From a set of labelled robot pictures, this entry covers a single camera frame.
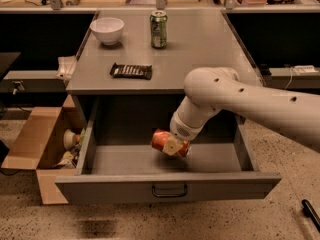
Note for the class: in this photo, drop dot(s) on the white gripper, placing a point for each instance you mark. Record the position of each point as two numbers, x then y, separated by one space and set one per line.
182 129

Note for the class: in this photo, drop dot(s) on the orange coke can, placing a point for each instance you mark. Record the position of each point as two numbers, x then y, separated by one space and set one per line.
170 145

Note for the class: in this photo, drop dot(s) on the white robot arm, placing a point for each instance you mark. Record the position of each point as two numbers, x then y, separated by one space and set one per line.
208 91

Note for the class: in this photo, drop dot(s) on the grey open top drawer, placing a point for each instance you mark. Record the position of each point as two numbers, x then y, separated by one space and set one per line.
117 163

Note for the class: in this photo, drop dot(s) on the green soda can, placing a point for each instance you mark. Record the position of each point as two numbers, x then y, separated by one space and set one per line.
158 28

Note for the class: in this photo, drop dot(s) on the grey cabinet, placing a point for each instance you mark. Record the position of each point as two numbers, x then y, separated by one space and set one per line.
196 37

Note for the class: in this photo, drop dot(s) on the dark snack bar wrapper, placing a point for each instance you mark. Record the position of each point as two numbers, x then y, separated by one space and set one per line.
131 71

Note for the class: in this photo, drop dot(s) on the white cup in box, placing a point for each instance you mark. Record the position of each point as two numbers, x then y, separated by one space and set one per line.
70 139

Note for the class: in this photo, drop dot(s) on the white bowl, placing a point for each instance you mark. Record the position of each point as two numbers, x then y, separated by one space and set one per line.
107 30

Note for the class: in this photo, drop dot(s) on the brown cardboard box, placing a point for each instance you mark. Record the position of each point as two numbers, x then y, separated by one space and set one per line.
40 147

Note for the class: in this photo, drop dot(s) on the black rod on floor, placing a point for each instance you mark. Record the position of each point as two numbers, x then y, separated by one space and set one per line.
310 212

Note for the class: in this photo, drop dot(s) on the white power strip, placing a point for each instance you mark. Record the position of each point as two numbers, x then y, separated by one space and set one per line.
305 70

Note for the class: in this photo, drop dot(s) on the black drawer handle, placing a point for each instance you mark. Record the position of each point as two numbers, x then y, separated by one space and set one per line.
169 190

